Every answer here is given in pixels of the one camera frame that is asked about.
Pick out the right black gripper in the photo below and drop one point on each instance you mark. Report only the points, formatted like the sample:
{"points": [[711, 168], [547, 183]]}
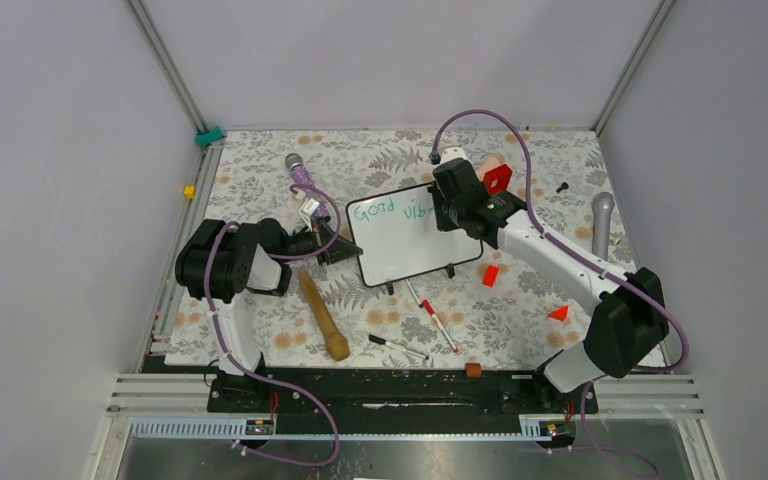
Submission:
{"points": [[443, 223]]}

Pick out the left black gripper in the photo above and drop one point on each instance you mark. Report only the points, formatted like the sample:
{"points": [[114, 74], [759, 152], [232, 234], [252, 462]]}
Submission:
{"points": [[338, 250]]}

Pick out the white whiteboard black frame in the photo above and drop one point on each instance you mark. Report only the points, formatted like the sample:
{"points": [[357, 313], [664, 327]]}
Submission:
{"points": [[399, 238]]}

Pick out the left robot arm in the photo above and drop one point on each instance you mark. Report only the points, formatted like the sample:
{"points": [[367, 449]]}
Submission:
{"points": [[222, 260]]}

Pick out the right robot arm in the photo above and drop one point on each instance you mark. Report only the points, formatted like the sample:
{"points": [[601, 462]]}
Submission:
{"points": [[626, 309]]}

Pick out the red square block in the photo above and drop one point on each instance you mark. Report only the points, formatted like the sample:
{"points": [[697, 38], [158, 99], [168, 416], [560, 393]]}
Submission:
{"points": [[497, 180]]}

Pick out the purple glitter microphone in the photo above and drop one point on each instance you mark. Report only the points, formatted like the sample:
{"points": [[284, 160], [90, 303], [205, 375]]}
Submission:
{"points": [[301, 176]]}

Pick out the red rectangular block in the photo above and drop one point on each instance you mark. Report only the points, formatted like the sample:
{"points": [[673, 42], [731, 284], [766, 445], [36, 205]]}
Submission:
{"points": [[490, 276]]}

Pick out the blue capped marker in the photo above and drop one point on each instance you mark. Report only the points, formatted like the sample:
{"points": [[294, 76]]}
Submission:
{"points": [[413, 292]]}

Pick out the black capped marker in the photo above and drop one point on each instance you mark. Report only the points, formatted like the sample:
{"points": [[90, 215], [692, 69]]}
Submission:
{"points": [[395, 346]]}

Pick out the red capped marker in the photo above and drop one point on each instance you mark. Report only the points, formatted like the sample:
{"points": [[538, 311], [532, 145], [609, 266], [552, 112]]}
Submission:
{"points": [[440, 325]]}

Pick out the floral patterned mat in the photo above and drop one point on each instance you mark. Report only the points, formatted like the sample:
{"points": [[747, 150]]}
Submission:
{"points": [[504, 327]]}

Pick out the silver grey microphone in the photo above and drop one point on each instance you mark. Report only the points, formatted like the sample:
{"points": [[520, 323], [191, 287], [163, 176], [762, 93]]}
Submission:
{"points": [[602, 207]]}

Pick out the red wedge block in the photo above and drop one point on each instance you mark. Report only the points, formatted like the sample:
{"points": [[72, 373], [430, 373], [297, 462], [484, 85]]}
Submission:
{"points": [[561, 314]]}

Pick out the teal clamp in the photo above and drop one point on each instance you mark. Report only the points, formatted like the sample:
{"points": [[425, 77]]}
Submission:
{"points": [[209, 137]]}

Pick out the brown small block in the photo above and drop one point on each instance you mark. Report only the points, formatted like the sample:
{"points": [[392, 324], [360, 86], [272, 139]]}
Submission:
{"points": [[473, 370]]}

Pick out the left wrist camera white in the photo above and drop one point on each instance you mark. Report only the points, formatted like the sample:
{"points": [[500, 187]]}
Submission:
{"points": [[308, 212]]}

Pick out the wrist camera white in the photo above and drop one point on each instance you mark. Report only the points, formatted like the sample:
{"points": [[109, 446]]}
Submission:
{"points": [[446, 155], [308, 212]]}

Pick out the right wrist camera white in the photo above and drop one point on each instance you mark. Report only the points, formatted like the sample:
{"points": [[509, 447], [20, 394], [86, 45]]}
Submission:
{"points": [[446, 155]]}

